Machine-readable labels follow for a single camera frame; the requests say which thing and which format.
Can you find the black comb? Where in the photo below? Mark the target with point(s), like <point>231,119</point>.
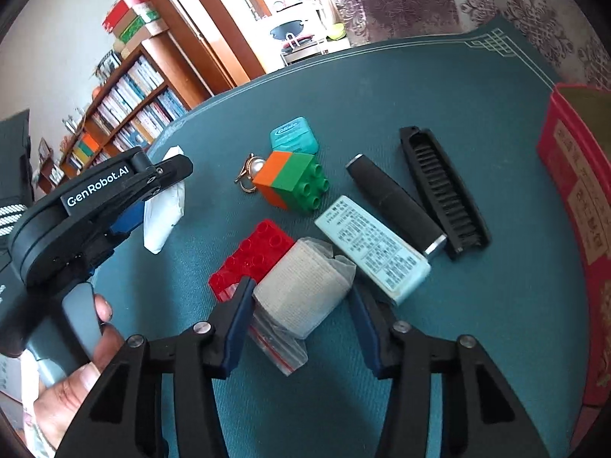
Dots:
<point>443,192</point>

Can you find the metal keyring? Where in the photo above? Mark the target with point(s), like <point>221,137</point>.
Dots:
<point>250,169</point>

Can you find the person's left hand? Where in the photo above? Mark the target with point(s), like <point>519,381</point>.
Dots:
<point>55,408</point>

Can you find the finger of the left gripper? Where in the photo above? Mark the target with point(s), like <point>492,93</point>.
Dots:
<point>129,220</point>

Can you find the patterned curtain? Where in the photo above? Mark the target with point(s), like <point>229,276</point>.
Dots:
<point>558,29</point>

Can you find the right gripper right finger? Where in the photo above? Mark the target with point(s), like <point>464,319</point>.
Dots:
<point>481,414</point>

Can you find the orange green toy brick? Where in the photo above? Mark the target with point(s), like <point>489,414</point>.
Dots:
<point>292,181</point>

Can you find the red long toy brick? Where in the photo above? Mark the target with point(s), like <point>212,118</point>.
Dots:
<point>254,257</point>

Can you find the red pink tin box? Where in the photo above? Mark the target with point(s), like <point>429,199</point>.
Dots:
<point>575,148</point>

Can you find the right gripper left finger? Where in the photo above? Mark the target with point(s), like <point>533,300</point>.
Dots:
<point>122,415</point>

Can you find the light blue printed box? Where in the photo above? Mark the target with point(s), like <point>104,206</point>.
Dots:
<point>389,261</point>

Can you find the wooden bookshelf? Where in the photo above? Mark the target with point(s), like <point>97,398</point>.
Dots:
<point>148,91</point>

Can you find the teal table mat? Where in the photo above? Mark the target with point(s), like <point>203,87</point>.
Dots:
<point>484,96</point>

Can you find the black cylindrical tube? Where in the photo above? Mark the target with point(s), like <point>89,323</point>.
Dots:
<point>406,216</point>

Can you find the wooden door frame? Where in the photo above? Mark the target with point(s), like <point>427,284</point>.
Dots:
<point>225,44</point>

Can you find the teal dental floss box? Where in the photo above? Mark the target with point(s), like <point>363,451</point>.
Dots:
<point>294,136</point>

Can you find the stacked boxes on shelf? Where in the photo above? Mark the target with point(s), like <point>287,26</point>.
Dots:
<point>131,22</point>

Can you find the black wok on stand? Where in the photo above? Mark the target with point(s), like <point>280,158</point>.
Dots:
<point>288,32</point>

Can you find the white tissue pack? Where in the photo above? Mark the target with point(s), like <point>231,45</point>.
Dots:
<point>161,214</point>

